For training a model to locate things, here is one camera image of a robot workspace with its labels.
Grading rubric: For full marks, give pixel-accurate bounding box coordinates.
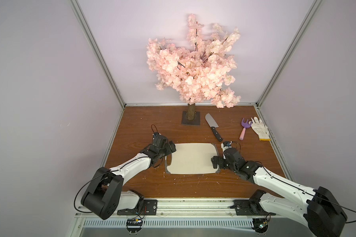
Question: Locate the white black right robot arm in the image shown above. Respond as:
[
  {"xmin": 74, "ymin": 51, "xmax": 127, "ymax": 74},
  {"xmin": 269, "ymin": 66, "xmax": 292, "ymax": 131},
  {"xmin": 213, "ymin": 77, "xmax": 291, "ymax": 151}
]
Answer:
[{"xmin": 211, "ymin": 146, "xmax": 349, "ymax": 237}]

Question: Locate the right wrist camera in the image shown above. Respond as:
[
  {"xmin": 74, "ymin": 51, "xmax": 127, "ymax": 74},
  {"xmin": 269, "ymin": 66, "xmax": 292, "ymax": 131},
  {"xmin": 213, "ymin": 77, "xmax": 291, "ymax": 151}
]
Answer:
[{"xmin": 221, "ymin": 141, "xmax": 232, "ymax": 152}]

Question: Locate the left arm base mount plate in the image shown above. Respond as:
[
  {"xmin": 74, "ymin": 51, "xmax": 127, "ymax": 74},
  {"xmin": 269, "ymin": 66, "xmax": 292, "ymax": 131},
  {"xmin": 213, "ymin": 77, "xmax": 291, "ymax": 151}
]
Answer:
[{"xmin": 117, "ymin": 199, "xmax": 158, "ymax": 216}]

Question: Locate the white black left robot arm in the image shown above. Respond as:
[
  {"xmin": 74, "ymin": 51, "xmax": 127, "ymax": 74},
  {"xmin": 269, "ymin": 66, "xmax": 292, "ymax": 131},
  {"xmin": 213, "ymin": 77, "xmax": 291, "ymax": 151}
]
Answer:
[{"xmin": 73, "ymin": 132, "xmax": 177, "ymax": 220}]

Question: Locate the aluminium front rail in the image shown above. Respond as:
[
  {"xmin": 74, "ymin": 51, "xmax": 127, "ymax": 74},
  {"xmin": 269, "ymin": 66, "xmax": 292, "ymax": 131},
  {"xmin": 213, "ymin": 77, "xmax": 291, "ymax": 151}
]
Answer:
[{"xmin": 74, "ymin": 197, "xmax": 309, "ymax": 219}]

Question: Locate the circuit board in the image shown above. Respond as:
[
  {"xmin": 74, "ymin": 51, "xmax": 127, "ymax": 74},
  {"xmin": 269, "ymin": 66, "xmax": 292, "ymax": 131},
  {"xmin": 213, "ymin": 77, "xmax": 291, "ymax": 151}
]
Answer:
[
  {"xmin": 252, "ymin": 218, "xmax": 269, "ymax": 234},
  {"xmin": 126, "ymin": 218, "xmax": 143, "ymax": 235}
]

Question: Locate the white grey cutting board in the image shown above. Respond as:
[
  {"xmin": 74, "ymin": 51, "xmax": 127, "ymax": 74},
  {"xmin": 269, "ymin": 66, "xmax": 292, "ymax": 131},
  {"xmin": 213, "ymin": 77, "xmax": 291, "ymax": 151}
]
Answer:
[{"xmin": 165, "ymin": 143, "xmax": 220, "ymax": 175}]

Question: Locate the white work glove yellow cuff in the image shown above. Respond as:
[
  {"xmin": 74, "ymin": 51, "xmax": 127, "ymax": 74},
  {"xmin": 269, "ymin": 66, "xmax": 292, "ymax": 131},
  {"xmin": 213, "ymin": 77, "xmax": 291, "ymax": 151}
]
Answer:
[{"xmin": 251, "ymin": 117, "xmax": 271, "ymax": 141}]

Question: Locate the purple pink garden fork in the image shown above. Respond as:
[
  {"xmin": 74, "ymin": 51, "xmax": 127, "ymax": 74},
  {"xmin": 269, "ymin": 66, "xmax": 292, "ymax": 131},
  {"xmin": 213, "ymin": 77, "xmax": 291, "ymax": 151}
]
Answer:
[{"xmin": 239, "ymin": 118, "xmax": 253, "ymax": 141}]

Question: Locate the black handled kitchen knife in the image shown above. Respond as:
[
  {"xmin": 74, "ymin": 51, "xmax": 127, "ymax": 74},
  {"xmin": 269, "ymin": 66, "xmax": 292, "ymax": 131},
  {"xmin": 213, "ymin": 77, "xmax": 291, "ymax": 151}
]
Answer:
[{"xmin": 205, "ymin": 113, "xmax": 223, "ymax": 142}]

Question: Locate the dark metal tree base plate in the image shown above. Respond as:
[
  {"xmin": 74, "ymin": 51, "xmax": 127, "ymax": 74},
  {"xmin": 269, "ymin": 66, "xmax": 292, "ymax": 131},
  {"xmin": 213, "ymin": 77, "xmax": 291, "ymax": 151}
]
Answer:
[{"xmin": 181, "ymin": 111, "xmax": 200, "ymax": 126}]

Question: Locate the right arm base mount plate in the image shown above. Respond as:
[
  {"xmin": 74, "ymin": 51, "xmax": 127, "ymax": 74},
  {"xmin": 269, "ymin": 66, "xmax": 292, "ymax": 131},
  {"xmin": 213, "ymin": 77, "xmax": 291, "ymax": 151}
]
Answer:
[{"xmin": 229, "ymin": 199, "xmax": 276, "ymax": 216}]

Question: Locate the right circuit board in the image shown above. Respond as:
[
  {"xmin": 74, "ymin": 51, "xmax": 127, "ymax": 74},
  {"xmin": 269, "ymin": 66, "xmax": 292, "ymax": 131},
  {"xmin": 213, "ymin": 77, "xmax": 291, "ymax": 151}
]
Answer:
[{"xmin": 252, "ymin": 218, "xmax": 269, "ymax": 234}]

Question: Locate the pink cherry blossom tree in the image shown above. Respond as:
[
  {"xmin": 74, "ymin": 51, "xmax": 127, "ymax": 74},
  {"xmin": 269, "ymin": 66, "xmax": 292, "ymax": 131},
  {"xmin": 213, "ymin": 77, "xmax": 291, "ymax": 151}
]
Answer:
[{"xmin": 146, "ymin": 14, "xmax": 241, "ymax": 120}]

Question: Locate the left circuit board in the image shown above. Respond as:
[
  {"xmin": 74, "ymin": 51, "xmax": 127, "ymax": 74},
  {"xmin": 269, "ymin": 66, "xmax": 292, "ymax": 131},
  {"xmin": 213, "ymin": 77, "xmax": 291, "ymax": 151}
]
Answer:
[{"xmin": 126, "ymin": 218, "xmax": 143, "ymax": 235}]

